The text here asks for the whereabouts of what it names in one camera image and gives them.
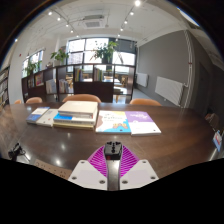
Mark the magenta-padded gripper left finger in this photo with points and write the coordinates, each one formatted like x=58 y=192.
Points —
x=82 y=173

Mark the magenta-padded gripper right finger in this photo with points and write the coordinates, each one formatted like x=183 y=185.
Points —
x=143 y=171

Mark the black charger block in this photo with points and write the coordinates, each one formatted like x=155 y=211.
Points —
x=113 y=150

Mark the thin tan book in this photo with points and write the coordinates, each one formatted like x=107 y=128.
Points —
x=71 y=126

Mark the purple and white book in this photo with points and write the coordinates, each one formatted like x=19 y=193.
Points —
x=143 y=122

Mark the colourful illustrated book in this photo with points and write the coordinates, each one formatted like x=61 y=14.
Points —
x=112 y=122

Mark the large pale grey book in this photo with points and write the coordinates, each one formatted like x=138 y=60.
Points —
x=78 y=108

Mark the white cover book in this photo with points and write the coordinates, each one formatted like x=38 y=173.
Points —
x=47 y=118

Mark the blue cover book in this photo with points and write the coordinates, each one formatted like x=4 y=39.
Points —
x=36 y=115

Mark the orange chairs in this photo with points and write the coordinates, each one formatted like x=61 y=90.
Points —
x=81 y=97

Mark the small blue sign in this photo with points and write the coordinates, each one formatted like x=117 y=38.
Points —
x=217 y=140

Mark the dark open shelf unit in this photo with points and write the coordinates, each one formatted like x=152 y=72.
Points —
x=91 y=88

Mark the tall bookshelf with books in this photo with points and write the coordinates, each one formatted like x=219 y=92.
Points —
x=3 y=88

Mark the small green potted plant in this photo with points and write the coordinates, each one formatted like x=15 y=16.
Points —
x=60 y=55

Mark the large green potted plant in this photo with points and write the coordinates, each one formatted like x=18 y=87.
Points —
x=106 y=51

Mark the ceiling air conditioner unit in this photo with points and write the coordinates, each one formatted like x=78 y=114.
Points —
x=93 y=22

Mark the ceiling spotlights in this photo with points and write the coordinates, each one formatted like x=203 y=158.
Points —
x=137 y=3

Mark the large white wall radiator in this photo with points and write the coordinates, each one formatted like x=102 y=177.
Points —
x=169 y=90

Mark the small white wall radiator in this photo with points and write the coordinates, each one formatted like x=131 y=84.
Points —
x=142 y=80

